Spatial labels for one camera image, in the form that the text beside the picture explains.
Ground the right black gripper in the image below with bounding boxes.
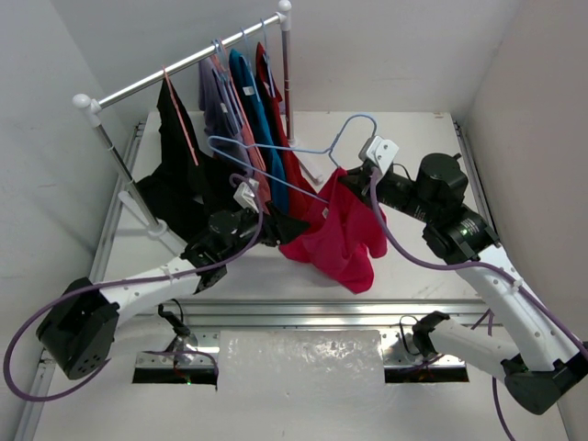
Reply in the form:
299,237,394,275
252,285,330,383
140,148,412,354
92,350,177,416
337,164,438,225

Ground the magenta t-shirt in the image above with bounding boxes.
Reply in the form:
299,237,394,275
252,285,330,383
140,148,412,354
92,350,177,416
280,168,387,294

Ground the light blue wire hanger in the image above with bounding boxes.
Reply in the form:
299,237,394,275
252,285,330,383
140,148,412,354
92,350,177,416
206,114,379,204

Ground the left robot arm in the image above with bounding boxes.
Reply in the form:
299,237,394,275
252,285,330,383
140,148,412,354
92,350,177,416
36,203,310,380

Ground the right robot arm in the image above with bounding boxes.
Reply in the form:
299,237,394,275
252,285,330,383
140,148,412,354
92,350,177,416
339,153,587,415

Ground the dark red t-shirt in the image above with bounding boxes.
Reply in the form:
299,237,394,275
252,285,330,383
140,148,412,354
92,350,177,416
255,43,318,221

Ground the purple t-shirt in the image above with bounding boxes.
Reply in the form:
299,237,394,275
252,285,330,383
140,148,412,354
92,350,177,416
198,56,254,178

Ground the black t-shirt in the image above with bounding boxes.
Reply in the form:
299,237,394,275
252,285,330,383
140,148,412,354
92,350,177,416
138,82,241,242

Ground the salmon pink t-shirt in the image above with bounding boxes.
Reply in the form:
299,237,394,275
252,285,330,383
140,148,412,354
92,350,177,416
209,54,283,217

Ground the blue hanger in red shirt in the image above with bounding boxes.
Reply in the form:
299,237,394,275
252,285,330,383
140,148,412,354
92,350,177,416
260,18,276,97

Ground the teal t-shirt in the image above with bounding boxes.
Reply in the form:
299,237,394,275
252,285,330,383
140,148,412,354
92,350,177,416
229,49,289,213

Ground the blue hanger in purple shirt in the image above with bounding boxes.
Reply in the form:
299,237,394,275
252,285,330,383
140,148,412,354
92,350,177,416
212,39,243,132

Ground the blue hanger in teal shirt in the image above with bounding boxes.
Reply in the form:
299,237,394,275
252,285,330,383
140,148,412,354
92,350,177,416
241,28,261,103

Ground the silver clothes rack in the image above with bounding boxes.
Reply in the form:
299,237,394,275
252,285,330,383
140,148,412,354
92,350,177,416
72,1,297,253

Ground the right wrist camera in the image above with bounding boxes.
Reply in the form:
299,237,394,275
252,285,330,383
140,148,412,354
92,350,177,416
358,135,400,175

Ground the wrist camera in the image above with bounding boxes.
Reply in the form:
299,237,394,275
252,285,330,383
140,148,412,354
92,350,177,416
358,135,400,175
233,178,258,212

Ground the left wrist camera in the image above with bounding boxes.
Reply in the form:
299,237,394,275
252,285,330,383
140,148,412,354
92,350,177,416
233,178,258,212

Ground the aluminium rail frame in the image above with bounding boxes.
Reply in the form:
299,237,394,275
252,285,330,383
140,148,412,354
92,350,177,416
13,109,552,441

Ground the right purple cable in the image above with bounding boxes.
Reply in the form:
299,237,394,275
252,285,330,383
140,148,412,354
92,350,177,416
369,170,588,441

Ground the pink wire hanger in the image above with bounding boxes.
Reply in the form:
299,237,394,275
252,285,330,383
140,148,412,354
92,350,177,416
162,65,199,167

